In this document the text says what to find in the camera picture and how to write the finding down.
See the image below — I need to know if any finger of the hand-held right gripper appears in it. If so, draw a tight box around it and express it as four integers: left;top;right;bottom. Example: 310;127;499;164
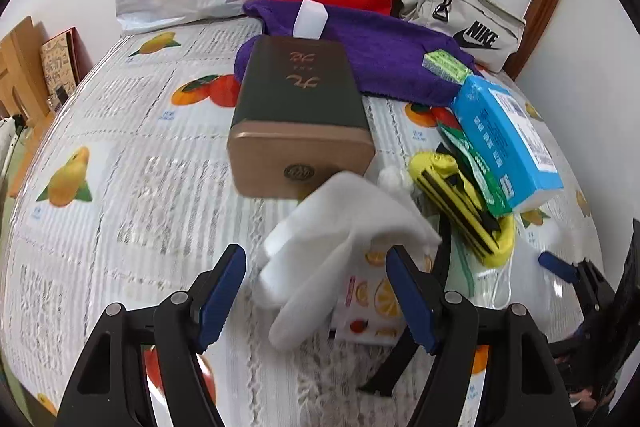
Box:
538;251;583;283

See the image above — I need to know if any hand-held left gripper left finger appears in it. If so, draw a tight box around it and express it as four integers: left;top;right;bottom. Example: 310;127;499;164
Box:
59;244;247;427

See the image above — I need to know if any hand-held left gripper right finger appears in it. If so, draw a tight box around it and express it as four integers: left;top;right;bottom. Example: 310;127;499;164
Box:
385;245;593;427

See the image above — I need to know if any fruit-print packet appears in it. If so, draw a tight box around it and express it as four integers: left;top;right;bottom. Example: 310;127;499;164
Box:
330;244;436;347

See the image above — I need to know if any white soft cloth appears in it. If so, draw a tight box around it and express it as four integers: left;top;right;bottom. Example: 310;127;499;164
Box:
257;171;443;353

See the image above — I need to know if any green foil packet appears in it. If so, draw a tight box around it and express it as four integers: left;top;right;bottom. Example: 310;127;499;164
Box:
435;107;513;218

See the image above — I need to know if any purple towel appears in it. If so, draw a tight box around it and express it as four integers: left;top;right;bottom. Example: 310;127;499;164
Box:
235;0;481;105

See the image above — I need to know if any clear plastic bag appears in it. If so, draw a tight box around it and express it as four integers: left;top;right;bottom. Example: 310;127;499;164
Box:
447;227;556;310

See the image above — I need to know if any fruit-print tablecloth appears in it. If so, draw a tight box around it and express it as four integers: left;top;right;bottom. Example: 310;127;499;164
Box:
0;14;608;427

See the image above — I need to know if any blue tissue pack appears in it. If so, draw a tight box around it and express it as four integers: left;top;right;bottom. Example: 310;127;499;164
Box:
450;74;565;212

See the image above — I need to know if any green and gold tin box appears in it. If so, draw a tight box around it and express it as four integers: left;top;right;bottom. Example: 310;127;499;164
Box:
227;34;376;200

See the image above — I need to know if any green sponge pack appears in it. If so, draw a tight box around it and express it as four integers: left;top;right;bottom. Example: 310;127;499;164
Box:
422;49;473;82

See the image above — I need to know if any grey waist bag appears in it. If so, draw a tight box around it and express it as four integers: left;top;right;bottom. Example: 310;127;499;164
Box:
392;0;527;72

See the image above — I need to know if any brown printed paper box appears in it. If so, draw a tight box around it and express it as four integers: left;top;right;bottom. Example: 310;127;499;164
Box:
40;27;82;104

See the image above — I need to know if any white tissue on towel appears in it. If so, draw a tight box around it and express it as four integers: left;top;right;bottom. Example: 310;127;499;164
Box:
293;0;328;40

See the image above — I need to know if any wooden furniture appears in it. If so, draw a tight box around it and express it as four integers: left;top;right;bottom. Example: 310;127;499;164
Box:
0;17;53;128

